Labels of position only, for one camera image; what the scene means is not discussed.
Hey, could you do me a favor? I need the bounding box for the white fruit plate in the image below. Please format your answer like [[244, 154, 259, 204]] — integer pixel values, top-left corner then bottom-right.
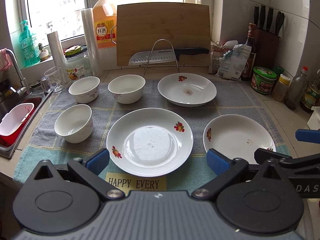
[[157, 73, 217, 107], [106, 108, 194, 178], [203, 114, 276, 164]]

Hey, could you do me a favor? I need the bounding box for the white bowl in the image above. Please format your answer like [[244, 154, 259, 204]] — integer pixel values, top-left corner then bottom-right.
[[108, 75, 146, 105], [68, 76, 100, 104], [54, 104, 93, 144]]

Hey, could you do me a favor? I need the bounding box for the white plastic container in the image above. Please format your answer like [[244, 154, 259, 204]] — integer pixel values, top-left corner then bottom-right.
[[307, 106, 320, 130]]

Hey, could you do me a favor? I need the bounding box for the green labelled oil bottle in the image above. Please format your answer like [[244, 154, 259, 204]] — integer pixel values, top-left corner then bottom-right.
[[300, 70, 320, 113]]

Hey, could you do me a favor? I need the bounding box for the red capped clear bottle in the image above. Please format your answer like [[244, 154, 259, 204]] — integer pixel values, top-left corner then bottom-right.
[[284, 66, 308, 110]]

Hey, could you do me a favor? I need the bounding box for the yellow lidded spice jar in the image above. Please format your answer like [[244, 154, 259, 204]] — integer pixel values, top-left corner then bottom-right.
[[272, 74, 291, 102]]

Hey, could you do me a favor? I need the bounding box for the grey blue checked towel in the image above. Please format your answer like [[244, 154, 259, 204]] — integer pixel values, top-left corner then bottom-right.
[[13, 80, 289, 191]]

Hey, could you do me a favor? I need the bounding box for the green capped small jar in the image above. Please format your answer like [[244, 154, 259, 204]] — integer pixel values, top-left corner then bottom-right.
[[273, 64, 285, 77]]

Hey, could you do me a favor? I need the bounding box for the green lidded sauce tub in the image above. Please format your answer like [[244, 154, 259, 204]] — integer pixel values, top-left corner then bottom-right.
[[250, 67, 277, 95]]

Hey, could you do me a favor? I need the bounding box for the red white colander basin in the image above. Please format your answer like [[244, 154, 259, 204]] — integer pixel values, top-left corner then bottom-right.
[[0, 102, 35, 147]]

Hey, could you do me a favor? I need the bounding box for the white clipped food bag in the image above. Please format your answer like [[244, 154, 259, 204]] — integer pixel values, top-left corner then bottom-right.
[[216, 44, 251, 80]]

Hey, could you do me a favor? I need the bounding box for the dark soy sauce bottle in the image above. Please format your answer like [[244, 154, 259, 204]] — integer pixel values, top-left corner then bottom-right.
[[241, 23, 257, 81]]

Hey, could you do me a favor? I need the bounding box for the steel sink faucet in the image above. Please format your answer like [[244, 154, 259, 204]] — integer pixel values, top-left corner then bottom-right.
[[5, 49, 31, 97]]

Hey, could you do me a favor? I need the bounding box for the clear glass mug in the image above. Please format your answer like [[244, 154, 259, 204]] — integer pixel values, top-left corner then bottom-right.
[[40, 67, 65, 93]]

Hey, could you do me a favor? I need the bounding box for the brown knife block with knives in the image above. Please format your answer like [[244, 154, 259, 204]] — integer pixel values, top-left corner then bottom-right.
[[254, 4, 285, 69]]

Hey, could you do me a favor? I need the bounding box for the red clipped food bag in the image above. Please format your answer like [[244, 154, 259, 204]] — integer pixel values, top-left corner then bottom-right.
[[208, 40, 238, 74]]

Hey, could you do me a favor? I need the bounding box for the glass jar green lid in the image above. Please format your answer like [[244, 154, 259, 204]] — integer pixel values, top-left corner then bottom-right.
[[65, 45, 93, 81]]

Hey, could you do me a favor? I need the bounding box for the small potted plant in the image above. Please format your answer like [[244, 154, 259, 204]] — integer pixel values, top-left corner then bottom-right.
[[38, 43, 50, 62]]

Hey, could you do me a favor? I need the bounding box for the green dish soap bottle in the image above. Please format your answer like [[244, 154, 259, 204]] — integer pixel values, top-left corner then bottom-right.
[[18, 20, 40, 67]]

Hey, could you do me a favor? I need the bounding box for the pink cloth on faucet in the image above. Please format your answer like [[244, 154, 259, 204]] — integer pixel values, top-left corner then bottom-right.
[[0, 48, 13, 72]]

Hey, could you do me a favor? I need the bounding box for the short clear wrap roll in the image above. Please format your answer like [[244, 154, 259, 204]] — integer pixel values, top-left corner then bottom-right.
[[47, 31, 71, 86]]

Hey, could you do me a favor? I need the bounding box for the tall clear wrap roll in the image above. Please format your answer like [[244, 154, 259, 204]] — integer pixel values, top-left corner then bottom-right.
[[81, 8, 103, 77]]

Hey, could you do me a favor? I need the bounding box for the bamboo cutting board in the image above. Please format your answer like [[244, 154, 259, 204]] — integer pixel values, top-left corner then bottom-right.
[[116, 2, 210, 67]]

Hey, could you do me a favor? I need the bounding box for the orange cooking wine jug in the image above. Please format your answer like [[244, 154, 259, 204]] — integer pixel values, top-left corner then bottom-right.
[[92, 0, 117, 49]]

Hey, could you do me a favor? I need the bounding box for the steel wire board rack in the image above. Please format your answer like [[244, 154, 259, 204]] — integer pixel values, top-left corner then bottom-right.
[[143, 38, 180, 75]]

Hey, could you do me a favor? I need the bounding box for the black handled kitchen knife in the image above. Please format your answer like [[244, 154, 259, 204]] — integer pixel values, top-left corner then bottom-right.
[[129, 47, 209, 66]]

